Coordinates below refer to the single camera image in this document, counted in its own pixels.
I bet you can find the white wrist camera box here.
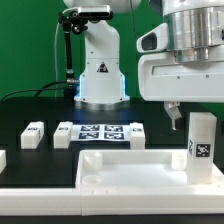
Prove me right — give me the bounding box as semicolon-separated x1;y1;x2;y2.
136;23;169;53

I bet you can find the white desk top tray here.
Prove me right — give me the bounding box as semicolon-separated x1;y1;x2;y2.
75;150;224;198

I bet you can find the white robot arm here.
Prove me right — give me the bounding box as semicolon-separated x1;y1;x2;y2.
63;0;224;120

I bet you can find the black cable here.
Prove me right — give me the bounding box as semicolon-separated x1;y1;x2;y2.
0;79;69;103

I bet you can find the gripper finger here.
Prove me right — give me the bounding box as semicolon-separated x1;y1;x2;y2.
164;101;182;130

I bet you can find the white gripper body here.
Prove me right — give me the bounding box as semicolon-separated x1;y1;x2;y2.
138;53;224;103

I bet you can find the black camera on mount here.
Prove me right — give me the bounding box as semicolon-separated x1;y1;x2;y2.
77;5;111;19

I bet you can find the white left fence block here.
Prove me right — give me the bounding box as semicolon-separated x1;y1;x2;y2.
0;150;7;174

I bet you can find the white front fence bar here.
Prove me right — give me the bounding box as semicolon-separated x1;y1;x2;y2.
0;186;224;216

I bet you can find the fiducial marker sheet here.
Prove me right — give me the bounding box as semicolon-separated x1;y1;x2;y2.
78;124;125;141

